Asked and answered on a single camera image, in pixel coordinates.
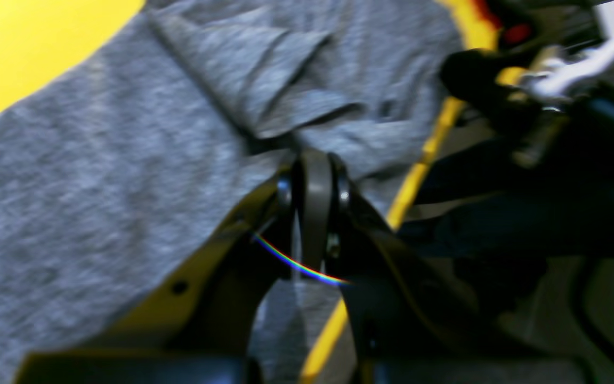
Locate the yellow table cloth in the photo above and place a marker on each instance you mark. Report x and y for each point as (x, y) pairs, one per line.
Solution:
(41, 39)

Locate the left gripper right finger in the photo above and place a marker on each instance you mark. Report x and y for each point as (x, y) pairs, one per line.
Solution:
(408, 326)

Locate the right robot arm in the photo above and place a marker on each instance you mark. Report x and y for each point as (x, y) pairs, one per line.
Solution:
(550, 168)

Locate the grey long-sleeve shirt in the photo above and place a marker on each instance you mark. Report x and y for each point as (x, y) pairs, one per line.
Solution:
(118, 170)

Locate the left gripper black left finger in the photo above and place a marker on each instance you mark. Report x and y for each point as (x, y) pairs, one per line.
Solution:
(195, 327)

